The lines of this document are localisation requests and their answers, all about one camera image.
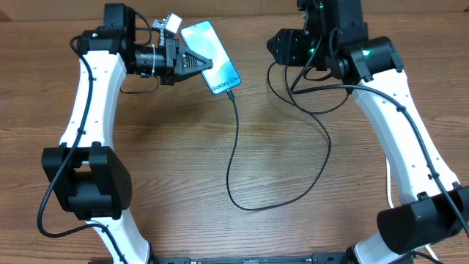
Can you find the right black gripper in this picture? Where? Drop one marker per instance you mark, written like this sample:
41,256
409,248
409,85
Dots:
289,47

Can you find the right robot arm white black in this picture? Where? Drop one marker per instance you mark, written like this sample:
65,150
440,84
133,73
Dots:
433,203

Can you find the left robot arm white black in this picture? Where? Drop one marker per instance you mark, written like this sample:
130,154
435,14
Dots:
84,172

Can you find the Samsung Galaxy smartphone blue screen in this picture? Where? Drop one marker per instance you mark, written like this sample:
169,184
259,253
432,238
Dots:
203,39

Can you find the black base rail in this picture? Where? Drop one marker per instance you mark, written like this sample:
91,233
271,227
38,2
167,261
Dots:
249,259

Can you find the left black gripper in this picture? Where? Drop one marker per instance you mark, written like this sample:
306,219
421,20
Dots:
176,56

